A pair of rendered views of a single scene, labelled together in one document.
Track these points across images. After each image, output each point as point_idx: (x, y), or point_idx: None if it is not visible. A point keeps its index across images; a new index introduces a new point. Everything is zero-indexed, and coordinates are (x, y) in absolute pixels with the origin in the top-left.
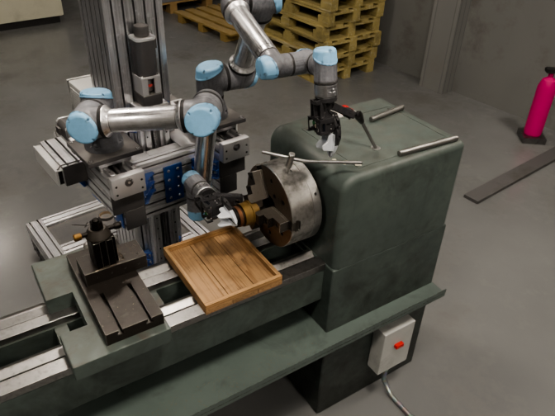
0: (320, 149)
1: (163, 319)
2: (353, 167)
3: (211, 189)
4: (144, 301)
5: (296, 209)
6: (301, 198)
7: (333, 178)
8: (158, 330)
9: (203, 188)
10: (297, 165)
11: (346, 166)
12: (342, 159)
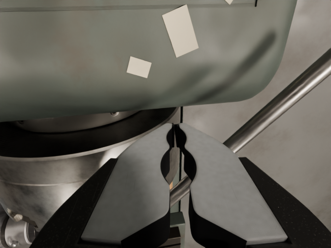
0: (15, 69)
1: (179, 230)
2: (235, 21)
3: (33, 232)
4: (161, 245)
5: (177, 163)
6: (172, 158)
7: (200, 104)
8: (182, 229)
9: (29, 241)
10: (91, 172)
11: (211, 50)
12: (152, 28)
